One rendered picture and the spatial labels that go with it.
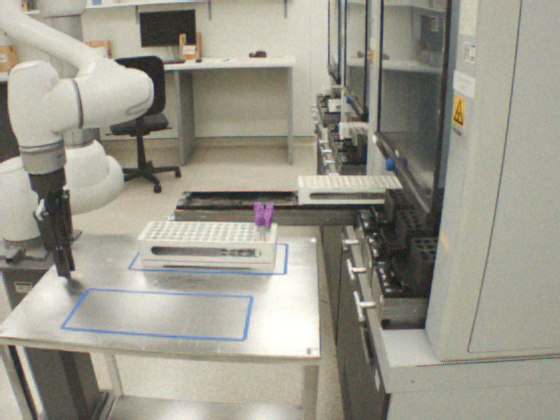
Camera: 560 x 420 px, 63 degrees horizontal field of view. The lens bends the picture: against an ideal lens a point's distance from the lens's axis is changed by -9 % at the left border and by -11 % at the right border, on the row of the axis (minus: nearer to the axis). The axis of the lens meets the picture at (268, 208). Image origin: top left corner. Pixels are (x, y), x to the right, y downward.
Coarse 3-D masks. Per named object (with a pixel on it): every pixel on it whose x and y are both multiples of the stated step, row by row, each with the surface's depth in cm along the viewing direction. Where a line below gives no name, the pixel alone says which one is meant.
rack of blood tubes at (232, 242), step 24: (144, 240) 107; (168, 240) 107; (192, 240) 106; (216, 240) 106; (240, 240) 107; (144, 264) 109; (168, 264) 109; (192, 264) 108; (216, 264) 108; (240, 264) 107; (264, 264) 107
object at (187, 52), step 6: (180, 36) 437; (198, 36) 442; (180, 42) 439; (186, 42) 439; (198, 42) 443; (186, 48) 441; (192, 48) 441; (198, 48) 444; (180, 54) 443; (186, 54) 443; (192, 54) 443; (198, 54) 445
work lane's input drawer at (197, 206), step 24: (192, 192) 152; (216, 192) 152; (240, 192) 151; (264, 192) 151; (288, 192) 151; (168, 216) 151; (192, 216) 142; (216, 216) 142; (240, 216) 142; (288, 216) 141; (312, 216) 141; (336, 216) 141
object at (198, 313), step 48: (96, 240) 121; (288, 240) 120; (48, 288) 99; (96, 288) 100; (144, 288) 100; (192, 288) 100; (240, 288) 100; (288, 288) 100; (0, 336) 84; (48, 336) 84; (96, 336) 85; (144, 336) 85; (192, 336) 85; (240, 336) 85; (288, 336) 85
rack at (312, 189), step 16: (304, 176) 148; (320, 176) 148; (336, 176) 148; (352, 176) 148; (368, 176) 148; (304, 192) 140; (320, 192) 150; (336, 192) 150; (352, 192) 140; (368, 192) 147; (384, 192) 150
